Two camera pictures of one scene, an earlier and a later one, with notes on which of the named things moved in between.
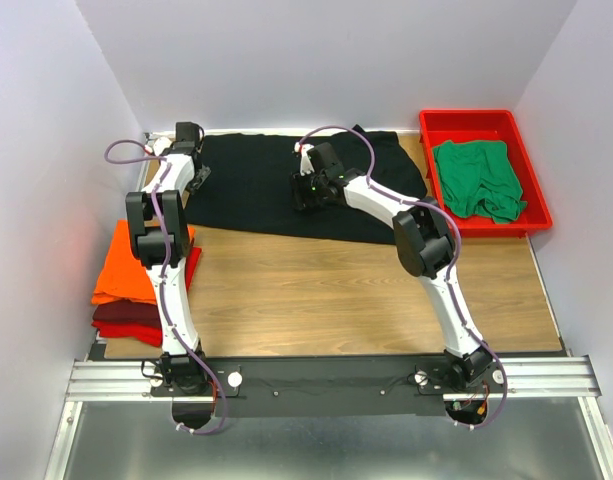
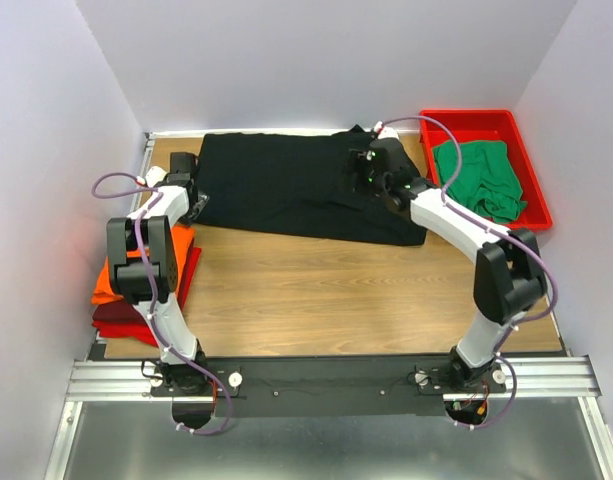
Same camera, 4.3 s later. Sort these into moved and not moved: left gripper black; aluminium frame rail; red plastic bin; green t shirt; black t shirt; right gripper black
Moved: right gripper black; left gripper black
Not moved: black t shirt; aluminium frame rail; green t shirt; red plastic bin
